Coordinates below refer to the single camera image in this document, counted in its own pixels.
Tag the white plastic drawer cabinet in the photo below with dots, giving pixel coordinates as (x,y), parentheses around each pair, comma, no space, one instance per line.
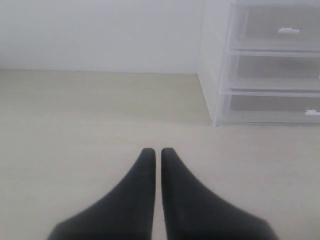
(213,53)

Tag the clear top left drawer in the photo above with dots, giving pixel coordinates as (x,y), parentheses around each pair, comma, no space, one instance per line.
(285,25)

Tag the clear middle wide drawer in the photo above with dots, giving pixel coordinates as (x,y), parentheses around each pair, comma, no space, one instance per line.
(272,71)

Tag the clear wide drawer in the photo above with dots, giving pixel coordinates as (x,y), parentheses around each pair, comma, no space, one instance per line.
(268,108)
(272,71)

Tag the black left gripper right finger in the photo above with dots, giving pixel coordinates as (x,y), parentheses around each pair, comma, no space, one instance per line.
(193,212)

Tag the clear bottom wide drawer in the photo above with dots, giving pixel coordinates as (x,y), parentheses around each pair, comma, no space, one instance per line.
(268,108)

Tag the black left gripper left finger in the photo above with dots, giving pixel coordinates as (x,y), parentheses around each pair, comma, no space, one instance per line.
(125,213)

